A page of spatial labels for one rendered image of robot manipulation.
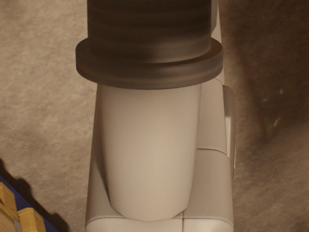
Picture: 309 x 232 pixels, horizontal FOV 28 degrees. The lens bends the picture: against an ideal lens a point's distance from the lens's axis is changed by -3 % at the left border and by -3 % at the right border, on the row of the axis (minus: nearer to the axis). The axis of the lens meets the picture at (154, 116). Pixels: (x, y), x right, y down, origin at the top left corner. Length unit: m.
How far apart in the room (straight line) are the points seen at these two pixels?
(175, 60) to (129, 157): 0.03
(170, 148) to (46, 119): 2.14
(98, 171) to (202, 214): 0.04
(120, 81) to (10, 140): 2.21
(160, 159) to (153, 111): 0.01
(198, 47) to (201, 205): 0.05
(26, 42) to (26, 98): 0.26
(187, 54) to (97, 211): 0.06
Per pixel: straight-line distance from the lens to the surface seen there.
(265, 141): 2.82
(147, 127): 0.17
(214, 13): 0.22
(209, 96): 0.22
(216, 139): 0.21
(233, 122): 0.22
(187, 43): 0.16
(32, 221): 2.21
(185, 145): 0.18
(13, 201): 2.11
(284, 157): 2.99
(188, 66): 0.16
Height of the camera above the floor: 1.47
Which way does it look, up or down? 37 degrees down
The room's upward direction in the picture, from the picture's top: 161 degrees clockwise
